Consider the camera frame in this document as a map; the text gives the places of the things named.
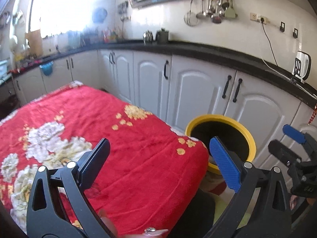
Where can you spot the person's left hand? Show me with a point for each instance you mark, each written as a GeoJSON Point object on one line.
{"type": "Point", "coordinates": [149, 232]}

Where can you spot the blue wall fan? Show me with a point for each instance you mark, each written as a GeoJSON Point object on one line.
{"type": "Point", "coordinates": [99, 15]}

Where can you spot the yellow black trash bin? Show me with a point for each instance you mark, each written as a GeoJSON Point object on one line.
{"type": "Point", "coordinates": [232, 134]}

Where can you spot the wooden cutting board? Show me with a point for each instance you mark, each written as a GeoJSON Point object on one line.
{"type": "Point", "coordinates": [35, 42]}

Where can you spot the dark green canister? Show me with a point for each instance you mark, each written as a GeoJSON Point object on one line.
{"type": "Point", "coordinates": [162, 36]}

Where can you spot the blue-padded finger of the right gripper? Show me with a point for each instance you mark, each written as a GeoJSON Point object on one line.
{"type": "Point", "coordinates": [294, 134]}

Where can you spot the white lower cabinets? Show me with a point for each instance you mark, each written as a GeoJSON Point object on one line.
{"type": "Point", "coordinates": [178, 89]}

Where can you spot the steel teapot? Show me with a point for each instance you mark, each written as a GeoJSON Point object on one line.
{"type": "Point", "coordinates": [148, 37]}

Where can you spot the wall power socket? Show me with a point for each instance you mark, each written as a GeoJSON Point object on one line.
{"type": "Point", "coordinates": [258, 18]}

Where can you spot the wire mesh strainer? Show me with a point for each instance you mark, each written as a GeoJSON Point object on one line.
{"type": "Point", "coordinates": [190, 18]}

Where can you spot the green hanging spatula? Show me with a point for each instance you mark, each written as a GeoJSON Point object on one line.
{"type": "Point", "coordinates": [230, 12]}

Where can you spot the blue cloth on cabinet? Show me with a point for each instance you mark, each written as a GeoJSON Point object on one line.
{"type": "Point", "coordinates": [47, 69]}

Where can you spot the black countertop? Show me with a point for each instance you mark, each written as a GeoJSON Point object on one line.
{"type": "Point", "coordinates": [213, 54]}

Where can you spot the hanging steel ladle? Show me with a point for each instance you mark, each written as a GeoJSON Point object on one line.
{"type": "Point", "coordinates": [215, 18]}

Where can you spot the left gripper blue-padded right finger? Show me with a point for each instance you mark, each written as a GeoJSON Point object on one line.
{"type": "Point", "coordinates": [259, 207]}

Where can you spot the white electric kettle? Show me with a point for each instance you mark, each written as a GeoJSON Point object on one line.
{"type": "Point", "coordinates": [302, 66]}

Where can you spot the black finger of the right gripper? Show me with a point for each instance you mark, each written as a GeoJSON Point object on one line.
{"type": "Point", "coordinates": [283, 153]}

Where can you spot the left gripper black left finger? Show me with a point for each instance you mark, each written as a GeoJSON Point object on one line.
{"type": "Point", "coordinates": [46, 215]}

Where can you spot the red floral tablecloth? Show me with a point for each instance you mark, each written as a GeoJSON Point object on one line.
{"type": "Point", "coordinates": [152, 172]}

